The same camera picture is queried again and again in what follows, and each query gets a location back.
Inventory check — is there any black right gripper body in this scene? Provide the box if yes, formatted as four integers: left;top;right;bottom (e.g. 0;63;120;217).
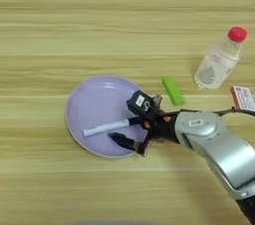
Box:
136;103;182;157

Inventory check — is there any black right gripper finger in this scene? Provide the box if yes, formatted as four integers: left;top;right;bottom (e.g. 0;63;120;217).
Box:
151;94;163;110
108;131;147;153

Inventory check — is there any green rectangular block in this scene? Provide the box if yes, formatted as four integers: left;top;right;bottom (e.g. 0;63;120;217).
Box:
161;76;186;107

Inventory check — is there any white marker with black cap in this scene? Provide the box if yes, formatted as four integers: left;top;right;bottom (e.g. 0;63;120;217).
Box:
82;115;147;138

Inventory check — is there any purple round plate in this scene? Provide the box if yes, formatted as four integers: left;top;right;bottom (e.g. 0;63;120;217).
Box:
65;75;157;159

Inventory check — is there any clear bottle with red cap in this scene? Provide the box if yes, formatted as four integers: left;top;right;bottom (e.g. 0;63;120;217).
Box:
193;26;249;91

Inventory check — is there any black box with white label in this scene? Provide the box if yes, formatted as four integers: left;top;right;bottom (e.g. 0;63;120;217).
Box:
126;90;154;116

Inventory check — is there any red and white small box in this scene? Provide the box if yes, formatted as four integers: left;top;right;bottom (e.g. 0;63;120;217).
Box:
230;85;255;113

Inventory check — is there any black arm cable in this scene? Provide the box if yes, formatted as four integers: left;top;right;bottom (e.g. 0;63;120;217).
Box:
161;107;255;117

